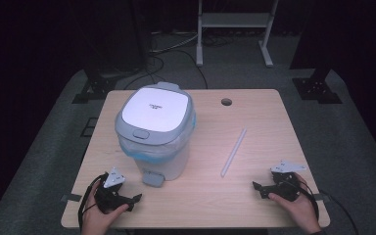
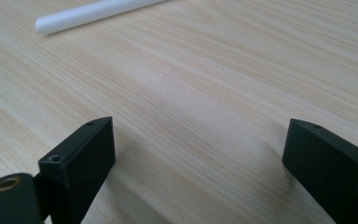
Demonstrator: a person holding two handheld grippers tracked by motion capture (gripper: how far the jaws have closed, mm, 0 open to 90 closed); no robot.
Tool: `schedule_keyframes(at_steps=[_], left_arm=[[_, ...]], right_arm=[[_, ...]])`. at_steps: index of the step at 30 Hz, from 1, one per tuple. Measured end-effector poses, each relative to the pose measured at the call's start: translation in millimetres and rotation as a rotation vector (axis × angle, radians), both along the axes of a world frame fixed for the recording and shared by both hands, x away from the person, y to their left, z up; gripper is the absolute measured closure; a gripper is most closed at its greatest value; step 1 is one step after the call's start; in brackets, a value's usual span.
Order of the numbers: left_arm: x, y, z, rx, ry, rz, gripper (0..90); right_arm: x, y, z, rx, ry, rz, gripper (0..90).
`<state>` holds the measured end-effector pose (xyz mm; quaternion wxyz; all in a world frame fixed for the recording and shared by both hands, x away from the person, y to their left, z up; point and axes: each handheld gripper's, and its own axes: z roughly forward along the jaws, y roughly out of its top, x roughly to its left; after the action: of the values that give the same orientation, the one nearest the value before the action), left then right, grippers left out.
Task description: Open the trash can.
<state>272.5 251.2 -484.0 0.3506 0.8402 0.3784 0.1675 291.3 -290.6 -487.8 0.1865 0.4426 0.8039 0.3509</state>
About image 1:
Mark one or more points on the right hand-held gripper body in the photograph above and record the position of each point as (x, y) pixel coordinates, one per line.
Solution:
(285, 182)

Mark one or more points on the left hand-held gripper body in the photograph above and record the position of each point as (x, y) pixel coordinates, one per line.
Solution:
(109, 192)

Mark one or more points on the white drinking straw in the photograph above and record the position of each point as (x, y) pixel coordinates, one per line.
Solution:
(233, 152)

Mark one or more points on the white pedal trash can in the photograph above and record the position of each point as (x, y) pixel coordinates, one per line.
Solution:
(155, 109)

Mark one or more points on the person's left hand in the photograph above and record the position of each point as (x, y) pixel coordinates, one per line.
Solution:
(96, 218)

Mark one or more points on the person's right hand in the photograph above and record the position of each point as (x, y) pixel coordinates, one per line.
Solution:
(302, 209)

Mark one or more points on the grey tape strip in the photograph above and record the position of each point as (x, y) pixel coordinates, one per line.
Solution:
(71, 197)
(321, 197)

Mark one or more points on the blue plastic trash bag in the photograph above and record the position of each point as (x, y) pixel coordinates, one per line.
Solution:
(150, 153)

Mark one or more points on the dark floor plate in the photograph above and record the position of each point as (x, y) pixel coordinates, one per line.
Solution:
(89, 127)

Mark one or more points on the black stand base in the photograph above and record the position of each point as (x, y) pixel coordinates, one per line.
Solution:
(94, 88)
(316, 88)

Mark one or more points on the white metal stand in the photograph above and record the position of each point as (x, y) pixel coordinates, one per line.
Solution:
(235, 19)

